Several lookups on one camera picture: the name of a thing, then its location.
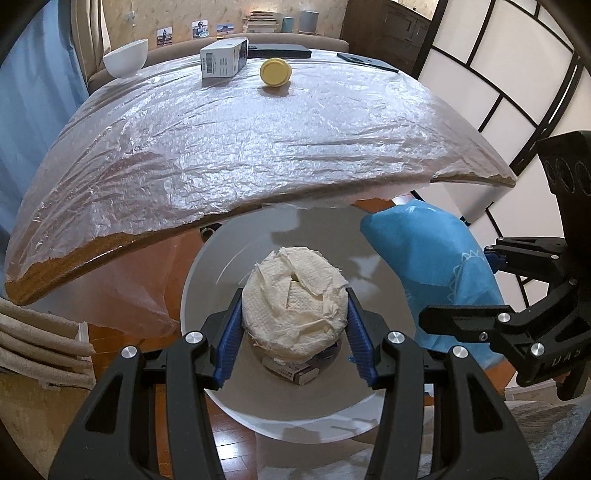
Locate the white paper tissue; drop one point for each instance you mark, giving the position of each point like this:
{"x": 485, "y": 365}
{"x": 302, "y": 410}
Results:
{"x": 295, "y": 304}

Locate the white panel room divider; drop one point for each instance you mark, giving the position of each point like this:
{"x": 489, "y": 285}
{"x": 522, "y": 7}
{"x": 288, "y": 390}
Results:
{"x": 508, "y": 69}

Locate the blue cylindrical cup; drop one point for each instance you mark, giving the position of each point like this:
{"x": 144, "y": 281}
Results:
{"x": 288, "y": 24}

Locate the yellow round lid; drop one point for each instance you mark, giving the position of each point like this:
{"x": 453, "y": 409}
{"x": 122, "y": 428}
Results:
{"x": 275, "y": 71}

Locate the white ceramic bowl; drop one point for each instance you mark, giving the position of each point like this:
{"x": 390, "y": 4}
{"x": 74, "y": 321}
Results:
{"x": 124, "y": 57}

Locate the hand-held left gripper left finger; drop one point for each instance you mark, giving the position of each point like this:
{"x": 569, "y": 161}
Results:
{"x": 228, "y": 339}

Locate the clear plastic table cover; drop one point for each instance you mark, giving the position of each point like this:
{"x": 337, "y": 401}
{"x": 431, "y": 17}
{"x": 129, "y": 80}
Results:
{"x": 231, "y": 138}

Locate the small cardboard box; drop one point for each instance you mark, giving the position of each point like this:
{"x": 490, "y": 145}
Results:
{"x": 291, "y": 371}

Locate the beige folded fabric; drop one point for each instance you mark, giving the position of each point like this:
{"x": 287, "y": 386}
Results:
{"x": 37, "y": 341}

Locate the black flat tablet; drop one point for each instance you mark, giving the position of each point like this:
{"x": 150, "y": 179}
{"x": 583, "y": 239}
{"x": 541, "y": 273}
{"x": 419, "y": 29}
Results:
{"x": 281, "y": 50}

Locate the dark wooden cabinet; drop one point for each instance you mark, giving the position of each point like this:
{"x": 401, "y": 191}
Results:
{"x": 388, "y": 32}

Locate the blue curtain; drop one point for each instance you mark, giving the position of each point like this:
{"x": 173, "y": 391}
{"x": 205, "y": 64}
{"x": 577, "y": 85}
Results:
{"x": 37, "y": 92}

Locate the grey rug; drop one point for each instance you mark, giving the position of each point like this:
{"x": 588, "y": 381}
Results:
{"x": 545, "y": 438}

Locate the dark blue smartphone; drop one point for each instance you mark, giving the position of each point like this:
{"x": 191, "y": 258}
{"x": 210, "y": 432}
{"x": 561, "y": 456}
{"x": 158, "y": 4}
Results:
{"x": 364, "y": 61}

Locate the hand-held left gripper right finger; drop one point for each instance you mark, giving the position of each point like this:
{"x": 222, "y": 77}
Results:
{"x": 358, "y": 341}

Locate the small standing photo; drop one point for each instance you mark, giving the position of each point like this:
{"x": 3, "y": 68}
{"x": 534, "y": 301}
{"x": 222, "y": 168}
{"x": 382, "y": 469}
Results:
{"x": 224, "y": 29}
{"x": 200, "y": 28}
{"x": 164, "y": 37}

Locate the grey cylindrical speaker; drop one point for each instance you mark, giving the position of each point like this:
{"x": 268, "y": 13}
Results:
{"x": 310, "y": 21}

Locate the white round waste bin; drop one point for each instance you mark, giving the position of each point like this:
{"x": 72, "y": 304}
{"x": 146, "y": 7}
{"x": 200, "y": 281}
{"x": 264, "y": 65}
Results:
{"x": 277, "y": 401}

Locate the white barcode box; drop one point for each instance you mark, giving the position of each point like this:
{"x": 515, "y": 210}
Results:
{"x": 221, "y": 60}

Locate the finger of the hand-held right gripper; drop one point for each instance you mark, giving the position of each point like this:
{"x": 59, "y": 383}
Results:
{"x": 521, "y": 254}
{"x": 461, "y": 319}

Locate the blue plastic bag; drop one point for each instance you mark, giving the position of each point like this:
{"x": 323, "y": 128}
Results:
{"x": 429, "y": 263}

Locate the stack of books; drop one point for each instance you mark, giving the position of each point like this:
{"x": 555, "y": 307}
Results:
{"x": 263, "y": 22}

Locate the beige curtain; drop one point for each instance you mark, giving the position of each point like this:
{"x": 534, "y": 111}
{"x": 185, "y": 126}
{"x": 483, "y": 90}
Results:
{"x": 87, "y": 27}

